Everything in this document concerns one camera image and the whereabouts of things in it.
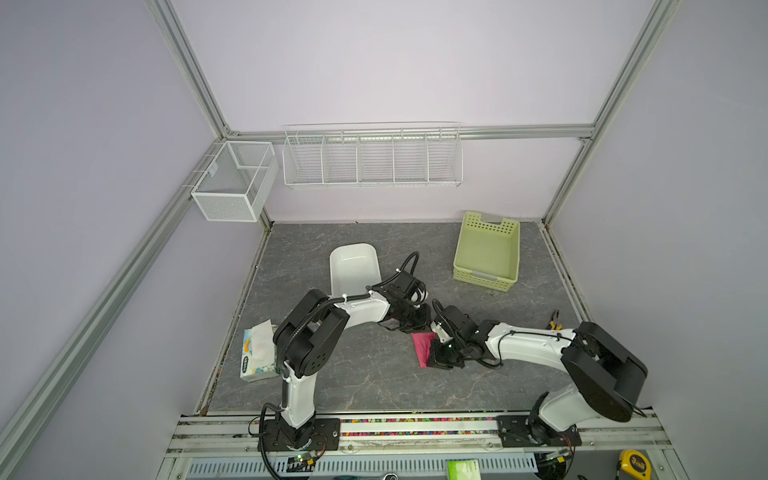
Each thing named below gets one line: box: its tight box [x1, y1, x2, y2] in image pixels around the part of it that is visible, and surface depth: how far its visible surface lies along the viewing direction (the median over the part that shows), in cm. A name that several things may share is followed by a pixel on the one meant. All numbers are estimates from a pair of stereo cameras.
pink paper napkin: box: [411, 332, 436, 369], surface depth 88 cm
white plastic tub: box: [329, 243, 382, 298], surface depth 108 cm
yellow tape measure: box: [619, 450, 652, 480], surface depth 69 cm
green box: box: [447, 459, 481, 480], surface depth 68 cm
